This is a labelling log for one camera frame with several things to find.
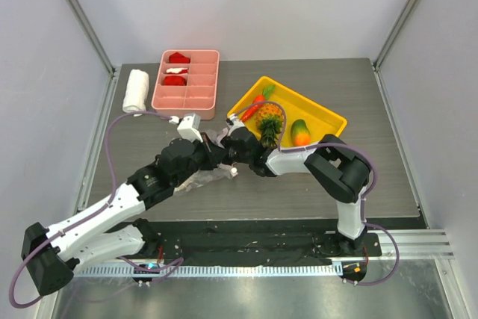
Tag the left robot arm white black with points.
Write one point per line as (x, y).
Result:
(54, 254)

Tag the white slotted cable duct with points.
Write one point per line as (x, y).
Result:
(121, 269)

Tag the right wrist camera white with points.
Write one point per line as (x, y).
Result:
(233, 123)

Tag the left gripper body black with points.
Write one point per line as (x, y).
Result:
(207, 160)

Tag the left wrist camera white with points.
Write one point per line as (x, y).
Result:
(188, 126)

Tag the fake carrot orange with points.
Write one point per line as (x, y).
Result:
(258, 102)

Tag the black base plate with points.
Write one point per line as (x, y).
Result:
(259, 242)

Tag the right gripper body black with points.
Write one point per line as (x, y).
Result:
(234, 146)

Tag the fake mango orange green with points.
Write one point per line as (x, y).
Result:
(300, 134)

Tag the fake pineapple orange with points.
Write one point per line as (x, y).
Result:
(269, 121)

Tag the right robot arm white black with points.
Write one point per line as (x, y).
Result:
(343, 172)

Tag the yellow plastic tray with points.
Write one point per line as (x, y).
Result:
(319, 120)

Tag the white red fake food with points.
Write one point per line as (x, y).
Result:
(177, 70)

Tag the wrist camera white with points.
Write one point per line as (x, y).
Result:
(233, 123)
(188, 126)

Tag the clear zip top bag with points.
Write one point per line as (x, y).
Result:
(203, 177)

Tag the red fake food top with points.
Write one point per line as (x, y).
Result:
(178, 58)

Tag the red fake food lower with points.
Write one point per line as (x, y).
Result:
(174, 80)

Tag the rolled white towel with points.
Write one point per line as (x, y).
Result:
(136, 92)

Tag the pink divided organizer tray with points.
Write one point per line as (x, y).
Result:
(187, 83)

